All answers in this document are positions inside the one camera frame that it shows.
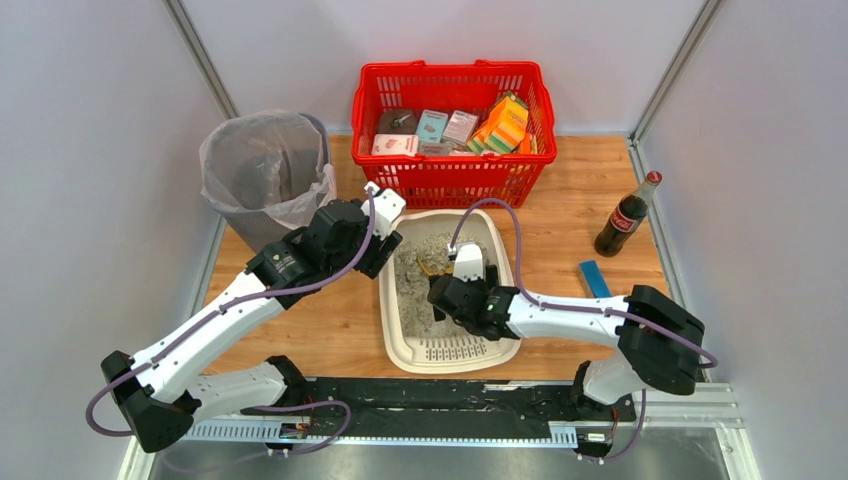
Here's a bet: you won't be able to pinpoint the yellow litter scoop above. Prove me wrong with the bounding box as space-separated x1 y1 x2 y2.
416 257 453 277

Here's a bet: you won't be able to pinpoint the beige litter box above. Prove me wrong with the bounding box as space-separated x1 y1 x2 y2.
378 210 521 375

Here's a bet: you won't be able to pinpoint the grey mesh trash bin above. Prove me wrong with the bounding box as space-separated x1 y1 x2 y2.
199 109 338 254

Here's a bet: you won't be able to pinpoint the translucent plastic bin liner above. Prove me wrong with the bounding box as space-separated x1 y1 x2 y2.
199 109 338 230

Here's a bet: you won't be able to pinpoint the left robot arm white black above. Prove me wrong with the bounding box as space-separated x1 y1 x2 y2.
101 189 406 453

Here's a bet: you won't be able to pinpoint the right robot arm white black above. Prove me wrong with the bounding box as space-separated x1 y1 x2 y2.
427 273 714 421

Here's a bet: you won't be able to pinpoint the cat litter granules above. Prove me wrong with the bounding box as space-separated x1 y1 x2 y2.
393 232 467 339

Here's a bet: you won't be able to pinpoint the white pink sponge box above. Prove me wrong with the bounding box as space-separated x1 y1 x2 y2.
370 134 419 156

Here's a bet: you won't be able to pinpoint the blue and tan box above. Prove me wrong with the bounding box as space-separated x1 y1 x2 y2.
577 260 612 298

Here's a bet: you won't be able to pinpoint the grey sponge label box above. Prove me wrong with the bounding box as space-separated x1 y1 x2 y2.
418 142 453 157

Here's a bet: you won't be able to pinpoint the teal small box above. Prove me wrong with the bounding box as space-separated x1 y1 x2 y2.
416 109 450 143

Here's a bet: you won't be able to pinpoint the grey small box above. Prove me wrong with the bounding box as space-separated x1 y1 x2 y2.
442 110 479 145

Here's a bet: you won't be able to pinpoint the red shopping basket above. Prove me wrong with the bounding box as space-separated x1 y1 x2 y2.
351 60 557 209

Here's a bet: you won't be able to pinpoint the brown round item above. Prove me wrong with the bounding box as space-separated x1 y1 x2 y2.
376 109 419 135

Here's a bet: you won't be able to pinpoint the orange green sponge pack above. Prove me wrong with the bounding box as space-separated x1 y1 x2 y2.
466 91 529 155

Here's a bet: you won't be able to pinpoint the cola glass bottle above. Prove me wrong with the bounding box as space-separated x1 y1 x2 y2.
593 170 663 257

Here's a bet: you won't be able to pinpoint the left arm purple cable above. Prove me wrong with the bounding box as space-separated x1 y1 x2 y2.
84 186 379 458

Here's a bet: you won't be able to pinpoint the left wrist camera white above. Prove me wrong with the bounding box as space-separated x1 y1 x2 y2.
361 181 406 240

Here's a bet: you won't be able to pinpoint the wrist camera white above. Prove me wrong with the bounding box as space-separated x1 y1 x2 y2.
449 242 486 282
361 181 406 240

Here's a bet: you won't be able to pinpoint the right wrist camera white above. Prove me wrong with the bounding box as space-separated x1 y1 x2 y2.
449 242 486 282

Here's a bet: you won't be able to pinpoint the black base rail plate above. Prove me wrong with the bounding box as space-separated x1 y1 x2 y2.
286 377 638 439

